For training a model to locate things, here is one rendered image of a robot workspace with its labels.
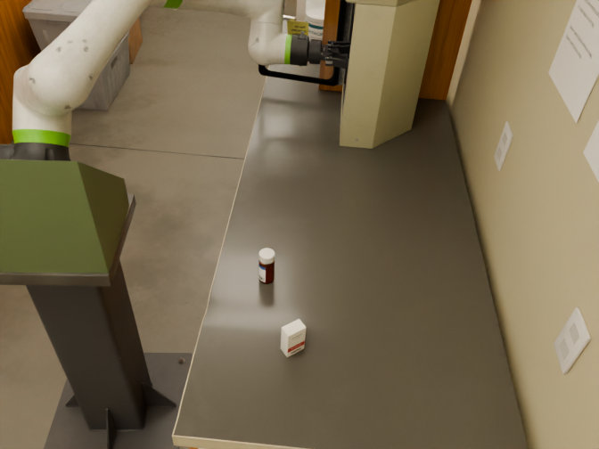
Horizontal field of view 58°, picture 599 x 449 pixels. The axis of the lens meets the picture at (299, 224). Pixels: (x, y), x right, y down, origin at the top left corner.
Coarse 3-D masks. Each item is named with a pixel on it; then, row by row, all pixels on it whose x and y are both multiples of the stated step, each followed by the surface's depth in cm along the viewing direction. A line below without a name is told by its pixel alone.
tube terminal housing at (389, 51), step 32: (384, 0) 148; (416, 0) 153; (352, 32) 156; (384, 32) 154; (416, 32) 161; (352, 64) 161; (384, 64) 160; (416, 64) 171; (352, 96) 168; (384, 96) 169; (416, 96) 181; (352, 128) 176; (384, 128) 179
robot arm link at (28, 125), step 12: (12, 108) 128; (24, 108) 125; (12, 120) 128; (24, 120) 125; (36, 120) 125; (48, 120) 126; (60, 120) 129; (12, 132) 128; (24, 132) 125; (36, 132) 126; (48, 132) 127; (60, 132) 129; (60, 144) 129
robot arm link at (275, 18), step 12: (192, 0) 152; (204, 0) 154; (216, 0) 156; (228, 0) 158; (240, 0) 160; (252, 0) 163; (264, 0) 165; (276, 0) 167; (228, 12) 163; (240, 12) 164; (252, 12) 165; (264, 12) 167; (276, 12) 168
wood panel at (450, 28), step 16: (448, 0) 182; (464, 0) 182; (448, 16) 186; (464, 16) 185; (432, 32) 190; (448, 32) 189; (432, 48) 194; (448, 48) 193; (432, 64) 198; (448, 64) 197; (432, 80) 202; (448, 80) 202; (432, 96) 206
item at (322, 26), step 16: (288, 0) 183; (304, 0) 182; (320, 0) 181; (336, 0) 180; (288, 16) 187; (304, 16) 185; (320, 16) 184; (336, 16) 183; (288, 32) 190; (304, 32) 189; (320, 32) 188; (336, 32) 187; (272, 64) 200; (288, 64) 199; (320, 64) 196
